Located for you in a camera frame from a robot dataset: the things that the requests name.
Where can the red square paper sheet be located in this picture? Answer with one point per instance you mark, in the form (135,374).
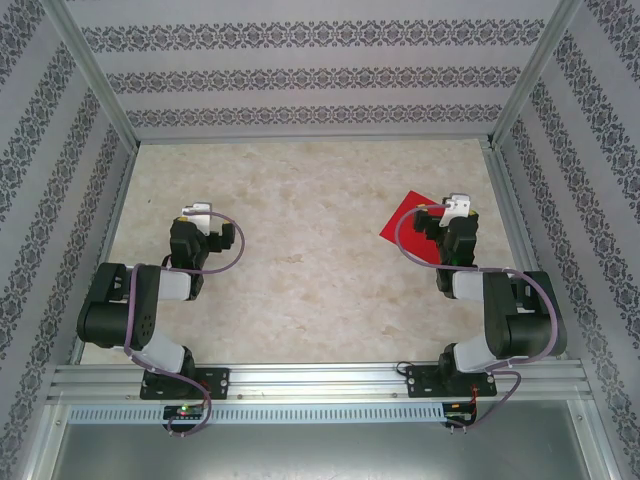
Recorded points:
(405,225)

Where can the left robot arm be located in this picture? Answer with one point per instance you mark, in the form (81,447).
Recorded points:
(115,310)

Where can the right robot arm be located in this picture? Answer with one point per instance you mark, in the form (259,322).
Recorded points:
(525,325)

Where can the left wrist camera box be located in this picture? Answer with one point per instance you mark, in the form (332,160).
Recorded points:
(201,212)

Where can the aluminium table side rail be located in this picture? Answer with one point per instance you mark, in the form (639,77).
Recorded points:
(106,250)
(507,200)

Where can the aluminium frame cross beam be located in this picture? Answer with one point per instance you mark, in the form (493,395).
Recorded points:
(315,138)

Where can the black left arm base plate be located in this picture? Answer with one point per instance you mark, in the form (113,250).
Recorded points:
(217,382)

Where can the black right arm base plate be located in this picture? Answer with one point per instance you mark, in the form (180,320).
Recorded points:
(420,382)

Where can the aluminium frame post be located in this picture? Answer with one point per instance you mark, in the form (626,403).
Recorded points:
(92,70)
(534,70)

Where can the aluminium mounting rail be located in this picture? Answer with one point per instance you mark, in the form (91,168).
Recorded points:
(320,380)

